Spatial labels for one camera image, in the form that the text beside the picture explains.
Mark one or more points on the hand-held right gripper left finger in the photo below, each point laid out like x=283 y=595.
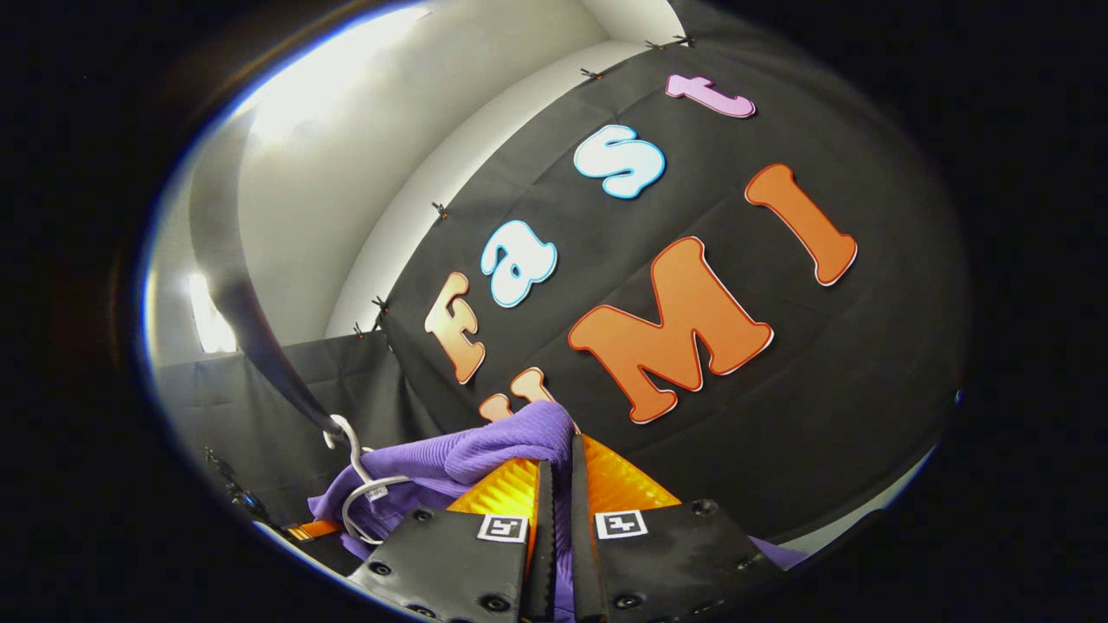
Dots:
x=545 y=536

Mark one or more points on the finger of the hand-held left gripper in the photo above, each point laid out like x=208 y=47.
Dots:
x=316 y=529

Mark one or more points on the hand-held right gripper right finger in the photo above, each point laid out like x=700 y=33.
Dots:
x=582 y=554

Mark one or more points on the white hanger with label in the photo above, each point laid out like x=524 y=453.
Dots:
x=357 y=459

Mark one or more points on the black clothes rack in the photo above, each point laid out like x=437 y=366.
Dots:
x=234 y=303

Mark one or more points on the black backdrop cloth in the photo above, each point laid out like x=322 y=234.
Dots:
x=822 y=389

